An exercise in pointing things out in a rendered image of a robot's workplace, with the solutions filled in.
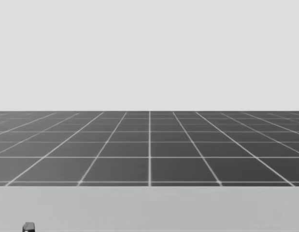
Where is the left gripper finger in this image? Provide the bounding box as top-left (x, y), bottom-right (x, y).
top-left (22, 222), bottom-right (36, 232)

